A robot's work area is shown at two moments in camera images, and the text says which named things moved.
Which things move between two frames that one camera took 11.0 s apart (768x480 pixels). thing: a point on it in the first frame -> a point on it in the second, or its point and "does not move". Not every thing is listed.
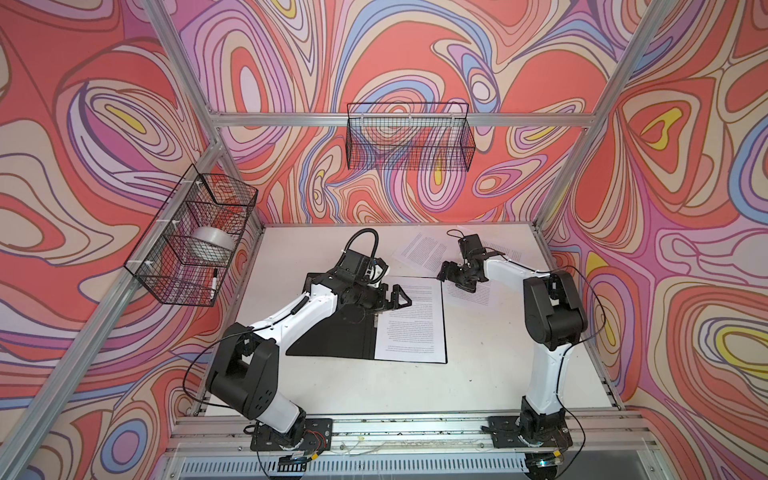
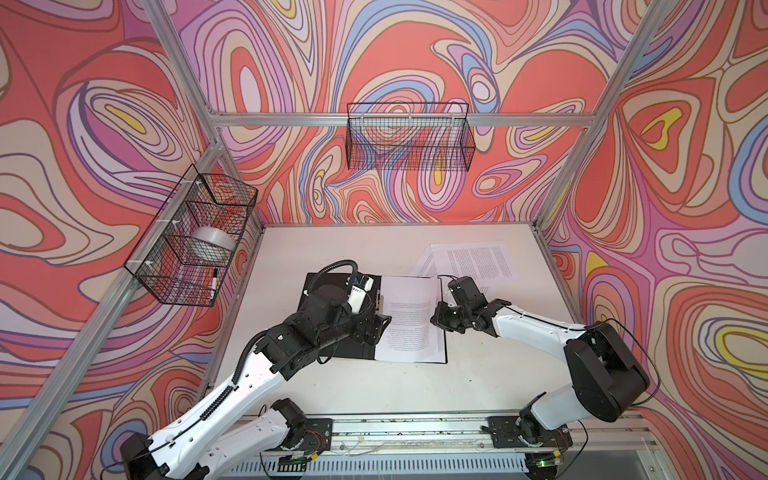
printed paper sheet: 423,251 -> 410,336
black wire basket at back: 428,136 does not move
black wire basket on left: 184,255 does not move
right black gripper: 448,270 -> 439,317
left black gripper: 382,303 -> 375,332
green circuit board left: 292,461 does not move
